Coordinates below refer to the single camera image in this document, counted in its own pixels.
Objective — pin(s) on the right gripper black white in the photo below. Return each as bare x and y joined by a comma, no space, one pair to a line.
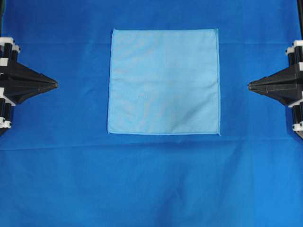
288,95

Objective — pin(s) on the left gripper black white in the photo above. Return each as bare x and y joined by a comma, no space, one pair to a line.
10,51

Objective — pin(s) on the light blue towel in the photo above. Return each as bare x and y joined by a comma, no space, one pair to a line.
164,82

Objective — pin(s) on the dark blue table cloth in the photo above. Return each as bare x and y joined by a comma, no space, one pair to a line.
59,167

